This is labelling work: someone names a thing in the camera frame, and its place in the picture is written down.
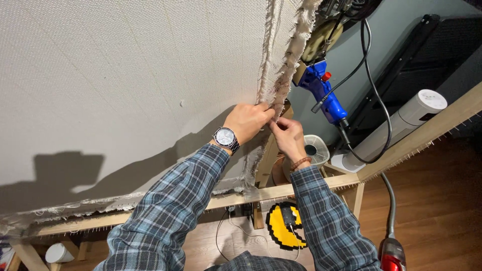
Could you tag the person's left hand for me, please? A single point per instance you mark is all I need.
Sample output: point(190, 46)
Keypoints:
point(246, 119)

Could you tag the person's right hand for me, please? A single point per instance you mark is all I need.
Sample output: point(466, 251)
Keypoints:
point(289, 140)

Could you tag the person's left fingers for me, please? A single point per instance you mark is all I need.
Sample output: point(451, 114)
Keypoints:
point(266, 111)

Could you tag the white tufting cloth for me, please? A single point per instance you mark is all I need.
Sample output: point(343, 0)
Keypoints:
point(128, 94)

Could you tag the silver wristwatch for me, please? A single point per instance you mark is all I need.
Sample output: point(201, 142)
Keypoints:
point(226, 138)

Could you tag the blue tufting gun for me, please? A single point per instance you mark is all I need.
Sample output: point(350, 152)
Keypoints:
point(320, 88)

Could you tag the small white round fan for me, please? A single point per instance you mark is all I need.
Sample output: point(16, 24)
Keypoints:
point(315, 149)

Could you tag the yellow black round rug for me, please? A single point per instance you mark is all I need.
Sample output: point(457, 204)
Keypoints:
point(282, 233)

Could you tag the white tower fan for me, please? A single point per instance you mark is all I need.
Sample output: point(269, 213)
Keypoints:
point(399, 126)

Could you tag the black cabinet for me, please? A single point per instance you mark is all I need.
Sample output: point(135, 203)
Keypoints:
point(418, 64)

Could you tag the red vacuum cleaner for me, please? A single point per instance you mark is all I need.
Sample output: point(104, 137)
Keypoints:
point(391, 244)

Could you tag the white cup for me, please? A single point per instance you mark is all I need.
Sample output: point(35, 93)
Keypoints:
point(58, 253)

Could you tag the wooden tufting frame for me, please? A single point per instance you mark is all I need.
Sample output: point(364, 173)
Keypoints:
point(406, 146)

